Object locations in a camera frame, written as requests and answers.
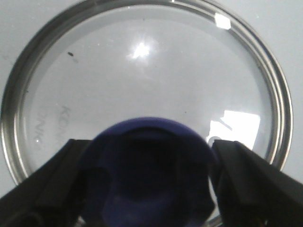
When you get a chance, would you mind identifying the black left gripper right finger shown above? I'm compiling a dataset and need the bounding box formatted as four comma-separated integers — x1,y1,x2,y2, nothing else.
210,140,303,227

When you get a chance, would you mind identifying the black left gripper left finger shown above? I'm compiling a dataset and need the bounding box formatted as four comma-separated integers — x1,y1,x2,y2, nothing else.
0,140,90,227

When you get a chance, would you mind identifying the glass lid blue knob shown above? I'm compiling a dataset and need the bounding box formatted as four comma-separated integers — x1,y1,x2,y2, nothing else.
0,0,293,227

